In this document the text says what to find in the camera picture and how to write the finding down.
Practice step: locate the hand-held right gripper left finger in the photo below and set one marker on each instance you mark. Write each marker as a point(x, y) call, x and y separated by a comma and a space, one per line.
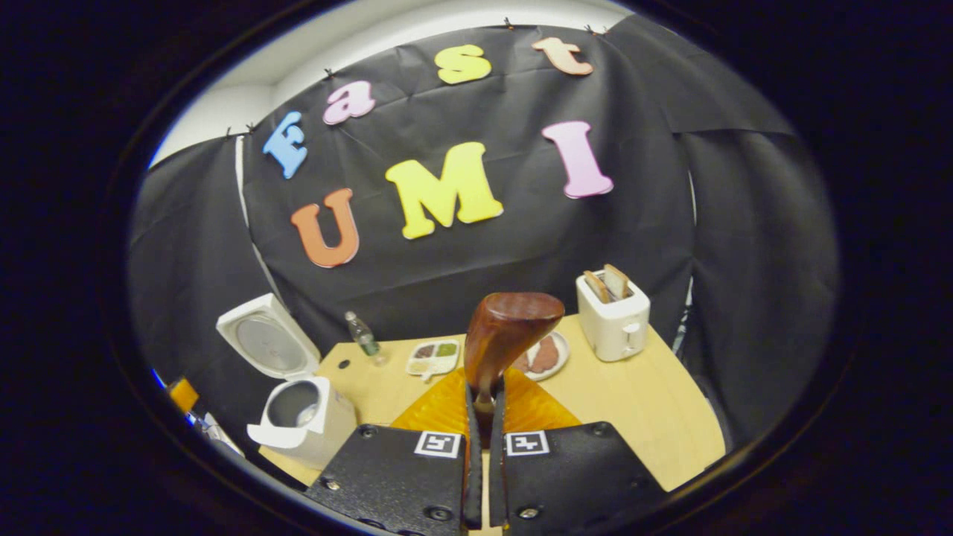
point(402, 476)

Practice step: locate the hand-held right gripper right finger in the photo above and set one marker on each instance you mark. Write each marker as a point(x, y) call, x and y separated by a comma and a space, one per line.
point(566, 476)

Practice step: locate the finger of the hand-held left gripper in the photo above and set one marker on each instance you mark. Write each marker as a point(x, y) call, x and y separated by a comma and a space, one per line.
point(182, 394)

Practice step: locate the white rice cooker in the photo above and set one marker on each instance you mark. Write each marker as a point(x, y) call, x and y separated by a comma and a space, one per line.
point(327, 432)

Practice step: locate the brown wooden spoon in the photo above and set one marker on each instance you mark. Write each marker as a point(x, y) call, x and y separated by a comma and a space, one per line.
point(506, 327)

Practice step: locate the white divided grain dish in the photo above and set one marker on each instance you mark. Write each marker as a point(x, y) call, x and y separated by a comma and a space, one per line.
point(432, 361)

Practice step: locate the brown meat piece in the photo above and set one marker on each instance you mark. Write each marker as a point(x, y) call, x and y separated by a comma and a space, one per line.
point(521, 365)
point(546, 353)

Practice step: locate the white round plate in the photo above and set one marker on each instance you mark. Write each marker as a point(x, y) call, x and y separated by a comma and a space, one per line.
point(563, 356)

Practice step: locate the clear plastic water bottle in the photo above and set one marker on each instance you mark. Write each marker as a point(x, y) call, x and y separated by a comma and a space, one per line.
point(363, 339)

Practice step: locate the white toaster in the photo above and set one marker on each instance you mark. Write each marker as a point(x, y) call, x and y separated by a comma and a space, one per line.
point(614, 327)

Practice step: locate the toasted bread slice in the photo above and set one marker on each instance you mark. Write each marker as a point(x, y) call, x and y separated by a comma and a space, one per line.
point(618, 281)
point(595, 286)

